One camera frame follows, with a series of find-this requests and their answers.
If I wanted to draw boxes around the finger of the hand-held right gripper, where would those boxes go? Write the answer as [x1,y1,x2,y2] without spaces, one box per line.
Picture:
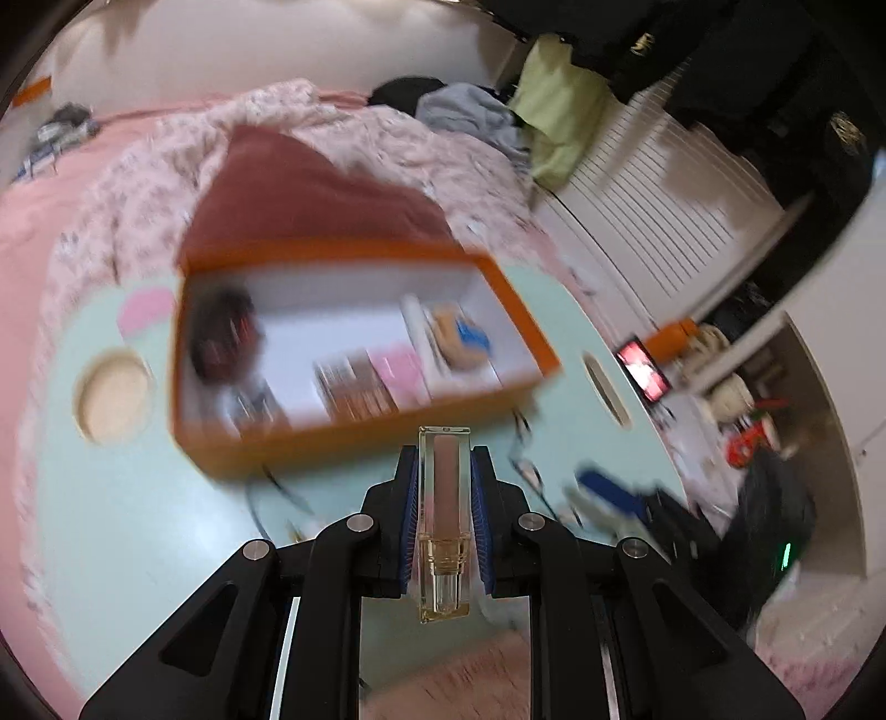
[578,469,648,517]

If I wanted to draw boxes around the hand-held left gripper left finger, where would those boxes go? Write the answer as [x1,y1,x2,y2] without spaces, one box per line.
[79,446,423,720]

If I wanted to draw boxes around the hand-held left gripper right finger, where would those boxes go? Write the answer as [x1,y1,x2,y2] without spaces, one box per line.
[471,446,807,720]

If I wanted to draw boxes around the clear rectangular bottle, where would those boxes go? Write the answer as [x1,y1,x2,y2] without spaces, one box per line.
[417,427,473,624]

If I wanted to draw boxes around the orange cardboard box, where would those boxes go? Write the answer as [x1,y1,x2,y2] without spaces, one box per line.
[169,239,562,479]

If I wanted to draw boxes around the tan plush head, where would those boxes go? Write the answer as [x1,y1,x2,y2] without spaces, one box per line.
[429,308,486,371]

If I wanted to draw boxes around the dark red patterned pouch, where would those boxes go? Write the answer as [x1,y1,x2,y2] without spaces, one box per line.
[188,287,267,385]

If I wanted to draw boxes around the black bag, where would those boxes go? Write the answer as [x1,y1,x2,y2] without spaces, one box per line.
[720,450,818,624]

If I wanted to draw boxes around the phone with red screen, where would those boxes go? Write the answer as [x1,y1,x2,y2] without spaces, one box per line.
[616,336,674,404]

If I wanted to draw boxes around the brown card box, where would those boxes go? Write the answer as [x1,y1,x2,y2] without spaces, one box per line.
[315,349,399,420]

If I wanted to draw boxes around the pink packet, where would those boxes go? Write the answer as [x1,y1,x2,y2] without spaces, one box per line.
[370,346,430,409]

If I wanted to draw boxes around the orange bottle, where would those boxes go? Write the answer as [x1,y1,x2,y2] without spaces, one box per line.
[647,318,697,361]

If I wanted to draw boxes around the white tube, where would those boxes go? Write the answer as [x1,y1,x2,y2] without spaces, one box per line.
[401,294,451,389]

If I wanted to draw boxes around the white slatted door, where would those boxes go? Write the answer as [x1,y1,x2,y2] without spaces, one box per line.
[554,65,790,326]

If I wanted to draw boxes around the maroon cloth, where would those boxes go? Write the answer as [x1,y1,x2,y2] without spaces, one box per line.
[176,125,458,271]

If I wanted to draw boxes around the light green garment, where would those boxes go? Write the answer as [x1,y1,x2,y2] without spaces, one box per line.
[508,34,610,191]

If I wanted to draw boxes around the floral blanket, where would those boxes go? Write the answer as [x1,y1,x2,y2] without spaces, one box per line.
[42,79,555,312]

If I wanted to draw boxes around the grey garment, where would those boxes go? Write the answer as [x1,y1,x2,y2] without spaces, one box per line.
[415,83,534,167]

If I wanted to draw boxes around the black garment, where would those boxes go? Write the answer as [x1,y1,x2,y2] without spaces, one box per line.
[370,76,444,115]

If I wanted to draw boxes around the black hanging jackets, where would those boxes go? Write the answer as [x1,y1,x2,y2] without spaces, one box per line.
[485,0,877,202]

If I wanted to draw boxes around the pink bed sheet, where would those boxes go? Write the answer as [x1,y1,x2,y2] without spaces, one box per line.
[0,104,229,693]

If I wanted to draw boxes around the bundle of clothes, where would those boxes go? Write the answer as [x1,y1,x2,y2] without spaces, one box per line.
[28,102,98,150]

